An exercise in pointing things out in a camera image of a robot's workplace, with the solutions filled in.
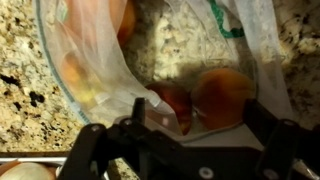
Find yellowish orange fruit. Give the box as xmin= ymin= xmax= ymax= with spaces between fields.
xmin=59 ymin=52 xmax=102 ymax=105

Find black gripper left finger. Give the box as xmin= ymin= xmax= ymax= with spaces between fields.
xmin=56 ymin=97 xmax=158 ymax=180

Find pale orange fruit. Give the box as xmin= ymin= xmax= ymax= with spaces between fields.
xmin=65 ymin=0 xmax=137 ymax=47

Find clear plastic produce bag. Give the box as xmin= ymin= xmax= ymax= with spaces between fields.
xmin=33 ymin=0 xmax=295 ymax=143

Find dark red fruit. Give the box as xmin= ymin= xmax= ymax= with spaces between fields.
xmin=144 ymin=81 xmax=194 ymax=136

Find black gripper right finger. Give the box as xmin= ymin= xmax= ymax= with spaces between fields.
xmin=243 ymin=99 xmax=320 ymax=180

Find silver metal rack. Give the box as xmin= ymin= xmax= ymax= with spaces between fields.
xmin=0 ymin=156 xmax=70 ymax=167

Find orange mango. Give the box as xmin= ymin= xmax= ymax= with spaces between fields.
xmin=191 ymin=67 xmax=257 ymax=132

